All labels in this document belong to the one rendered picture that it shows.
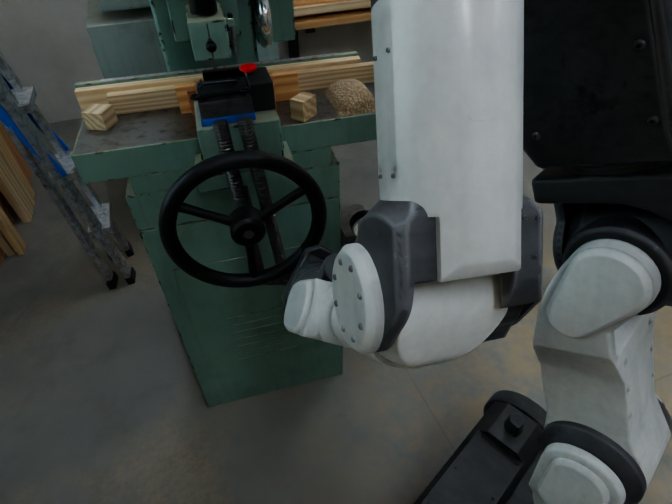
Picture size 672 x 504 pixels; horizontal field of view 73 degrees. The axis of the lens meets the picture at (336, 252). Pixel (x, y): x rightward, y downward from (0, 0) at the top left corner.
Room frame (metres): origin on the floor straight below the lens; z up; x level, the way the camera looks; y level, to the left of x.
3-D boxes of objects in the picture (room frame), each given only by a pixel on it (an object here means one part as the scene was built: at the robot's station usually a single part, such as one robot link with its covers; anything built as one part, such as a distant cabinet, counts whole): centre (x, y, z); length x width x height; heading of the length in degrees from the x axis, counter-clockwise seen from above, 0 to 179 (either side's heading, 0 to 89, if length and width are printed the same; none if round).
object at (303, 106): (0.86, 0.06, 0.92); 0.04 x 0.03 x 0.04; 146
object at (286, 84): (0.93, 0.19, 0.93); 0.25 x 0.02 x 0.06; 104
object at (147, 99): (0.98, 0.15, 0.92); 0.62 x 0.02 x 0.04; 104
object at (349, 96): (0.94, -0.04, 0.92); 0.14 x 0.09 x 0.04; 14
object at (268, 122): (0.78, 0.17, 0.91); 0.15 x 0.14 x 0.09; 104
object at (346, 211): (0.89, -0.05, 0.58); 0.12 x 0.08 x 0.08; 14
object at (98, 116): (0.85, 0.46, 0.92); 0.04 x 0.04 x 0.04; 80
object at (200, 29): (0.98, 0.24, 1.03); 0.14 x 0.07 x 0.09; 14
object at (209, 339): (1.07, 0.27, 0.35); 0.58 x 0.45 x 0.71; 14
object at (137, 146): (0.86, 0.19, 0.87); 0.61 x 0.30 x 0.06; 104
